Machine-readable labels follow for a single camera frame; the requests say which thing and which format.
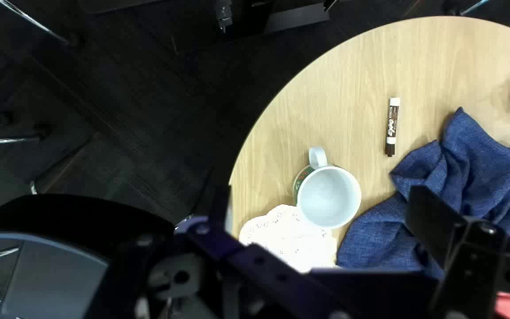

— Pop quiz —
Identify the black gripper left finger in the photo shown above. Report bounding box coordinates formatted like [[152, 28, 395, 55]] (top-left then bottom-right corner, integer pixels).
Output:
[[209, 184, 234, 234]]

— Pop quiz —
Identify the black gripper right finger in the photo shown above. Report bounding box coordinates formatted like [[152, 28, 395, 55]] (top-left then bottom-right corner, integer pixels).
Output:
[[405, 184, 469, 271]]

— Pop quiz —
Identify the brown dry erase marker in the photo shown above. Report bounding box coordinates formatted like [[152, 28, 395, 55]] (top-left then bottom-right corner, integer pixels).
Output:
[[384, 96, 402, 159]]

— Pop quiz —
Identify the white ceramic mug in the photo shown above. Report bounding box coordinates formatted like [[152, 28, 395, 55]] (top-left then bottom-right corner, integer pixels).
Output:
[[292, 145, 365, 232]]

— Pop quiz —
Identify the navy blue cloth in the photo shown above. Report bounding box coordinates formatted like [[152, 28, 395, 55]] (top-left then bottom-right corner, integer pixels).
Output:
[[335, 106, 510, 280]]

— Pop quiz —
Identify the white lace doily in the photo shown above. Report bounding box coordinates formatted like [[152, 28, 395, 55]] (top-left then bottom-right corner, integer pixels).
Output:
[[237, 202, 340, 275]]

